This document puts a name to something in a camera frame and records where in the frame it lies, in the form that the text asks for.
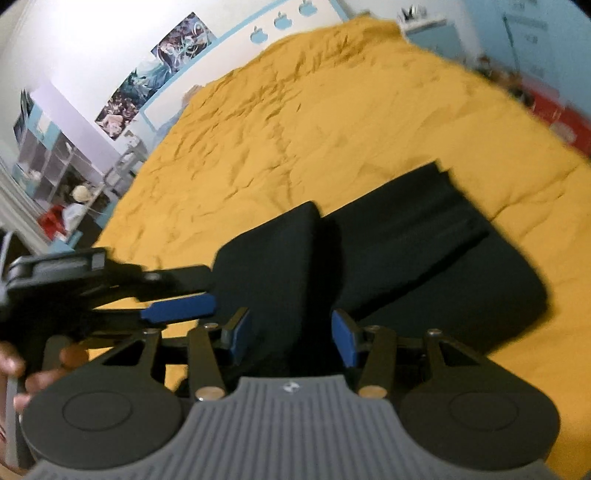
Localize person's left hand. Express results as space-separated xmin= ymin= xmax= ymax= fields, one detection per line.
xmin=0 ymin=342 xmax=89 ymax=414

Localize white bag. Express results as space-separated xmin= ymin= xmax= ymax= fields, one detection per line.
xmin=62 ymin=200 xmax=92 ymax=228

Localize pink-toned wall poster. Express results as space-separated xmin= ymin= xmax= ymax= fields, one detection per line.
xmin=94 ymin=98 xmax=139 ymax=140

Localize blue nightstand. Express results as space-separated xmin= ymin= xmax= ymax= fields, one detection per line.
xmin=399 ymin=13 xmax=468 ymax=62

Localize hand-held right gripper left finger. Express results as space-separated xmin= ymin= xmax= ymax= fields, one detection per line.
xmin=93 ymin=306 xmax=253 ymax=403

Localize red bag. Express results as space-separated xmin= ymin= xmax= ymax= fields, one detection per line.
xmin=37 ymin=203 xmax=71 ymax=241

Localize white and blue headboard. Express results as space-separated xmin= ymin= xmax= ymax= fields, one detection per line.
xmin=137 ymin=0 xmax=356 ymax=139

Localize black pants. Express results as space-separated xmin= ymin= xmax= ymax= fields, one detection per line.
xmin=210 ymin=159 xmax=549 ymax=377

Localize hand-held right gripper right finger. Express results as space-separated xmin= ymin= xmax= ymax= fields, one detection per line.
xmin=331 ymin=308 xmax=491 ymax=400

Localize blue and white wardrobe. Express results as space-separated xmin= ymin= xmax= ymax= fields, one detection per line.
xmin=466 ymin=0 xmax=591 ymax=95

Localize purple-toned wall poster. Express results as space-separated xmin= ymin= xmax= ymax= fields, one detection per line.
xmin=151 ymin=11 xmax=219 ymax=75

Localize yellow quilt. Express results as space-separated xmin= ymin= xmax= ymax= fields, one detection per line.
xmin=90 ymin=16 xmax=591 ymax=467

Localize grey chair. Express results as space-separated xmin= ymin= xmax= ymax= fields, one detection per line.
xmin=107 ymin=133 xmax=149 ymax=186

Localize teal-toned wall poster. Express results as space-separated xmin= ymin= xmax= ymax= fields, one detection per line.
xmin=113 ymin=61 xmax=175 ymax=117

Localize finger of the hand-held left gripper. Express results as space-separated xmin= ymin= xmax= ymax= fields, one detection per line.
xmin=141 ymin=264 xmax=219 ymax=299
xmin=92 ymin=293 xmax=219 ymax=331

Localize blue and white bookshelf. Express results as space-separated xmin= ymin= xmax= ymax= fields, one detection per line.
xmin=11 ymin=89 xmax=112 ymax=209

